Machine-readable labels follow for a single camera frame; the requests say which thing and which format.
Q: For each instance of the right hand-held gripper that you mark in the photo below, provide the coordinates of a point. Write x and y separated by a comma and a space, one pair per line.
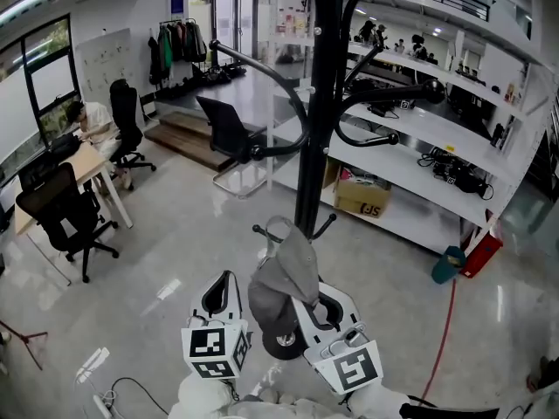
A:
356, 367

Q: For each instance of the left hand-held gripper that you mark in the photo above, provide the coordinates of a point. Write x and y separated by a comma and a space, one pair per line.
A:
209, 343

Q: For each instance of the grey cap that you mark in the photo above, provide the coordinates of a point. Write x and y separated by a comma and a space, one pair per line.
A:
288, 269

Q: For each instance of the black coat rack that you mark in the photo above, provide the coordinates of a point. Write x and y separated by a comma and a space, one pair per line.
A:
319, 103

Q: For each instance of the person's left forearm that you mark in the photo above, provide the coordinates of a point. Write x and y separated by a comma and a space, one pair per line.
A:
201, 400

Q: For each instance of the person's right forearm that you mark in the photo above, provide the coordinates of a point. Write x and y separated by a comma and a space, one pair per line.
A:
375, 402

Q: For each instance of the large printed cardboard box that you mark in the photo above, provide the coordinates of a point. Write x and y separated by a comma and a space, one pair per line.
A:
362, 199

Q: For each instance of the teal waste bin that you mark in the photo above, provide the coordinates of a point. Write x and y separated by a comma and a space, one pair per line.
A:
447, 266

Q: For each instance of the small plain cardboard box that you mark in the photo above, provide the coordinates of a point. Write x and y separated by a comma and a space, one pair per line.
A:
329, 173

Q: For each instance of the white power strip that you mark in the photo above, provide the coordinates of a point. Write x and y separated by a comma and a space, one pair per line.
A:
102, 406

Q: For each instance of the black flat panel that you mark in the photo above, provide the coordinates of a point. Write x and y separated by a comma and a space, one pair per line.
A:
450, 412

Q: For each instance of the white metal shelving unit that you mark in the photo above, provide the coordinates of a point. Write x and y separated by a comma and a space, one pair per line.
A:
393, 164

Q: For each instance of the wooden steps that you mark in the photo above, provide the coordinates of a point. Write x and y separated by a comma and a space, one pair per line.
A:
183, 140

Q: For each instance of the red box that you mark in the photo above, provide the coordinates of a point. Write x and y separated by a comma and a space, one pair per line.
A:
482, 256

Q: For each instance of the black cantilever chair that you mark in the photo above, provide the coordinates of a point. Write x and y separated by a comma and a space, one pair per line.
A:
227, 125

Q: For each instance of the light wooden desk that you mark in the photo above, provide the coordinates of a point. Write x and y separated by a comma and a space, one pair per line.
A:
87, 164

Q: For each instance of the black mesh office chair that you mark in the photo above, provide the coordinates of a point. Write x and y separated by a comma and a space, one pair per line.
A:
52, 208

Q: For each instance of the red floor stand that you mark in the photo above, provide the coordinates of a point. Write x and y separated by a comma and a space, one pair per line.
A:
30, 341

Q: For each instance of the black high-back office chair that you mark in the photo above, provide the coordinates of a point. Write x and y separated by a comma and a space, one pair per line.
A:
124, 111

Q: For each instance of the black bag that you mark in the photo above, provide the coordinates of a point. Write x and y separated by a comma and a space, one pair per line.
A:
65, 144

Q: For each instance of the black laptop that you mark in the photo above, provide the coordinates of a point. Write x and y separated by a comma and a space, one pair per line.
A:
32, 173

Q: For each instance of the pile of black bags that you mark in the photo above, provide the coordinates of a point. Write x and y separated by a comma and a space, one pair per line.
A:
218, 74

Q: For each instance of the black bottle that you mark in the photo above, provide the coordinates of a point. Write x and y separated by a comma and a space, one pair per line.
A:
497, 135

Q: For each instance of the white board with sketches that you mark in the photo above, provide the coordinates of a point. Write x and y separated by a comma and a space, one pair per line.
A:
105, 63

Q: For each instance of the black framed window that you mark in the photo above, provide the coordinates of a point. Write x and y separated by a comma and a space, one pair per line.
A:
43, 90

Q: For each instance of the glass entrance door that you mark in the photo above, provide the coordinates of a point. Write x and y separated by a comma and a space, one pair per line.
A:
227, 20

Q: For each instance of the blue poster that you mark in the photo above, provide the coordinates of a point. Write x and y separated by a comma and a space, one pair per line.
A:
177, 3

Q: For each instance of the clothes rail with garments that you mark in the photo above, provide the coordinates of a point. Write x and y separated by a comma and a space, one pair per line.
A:
179, 46

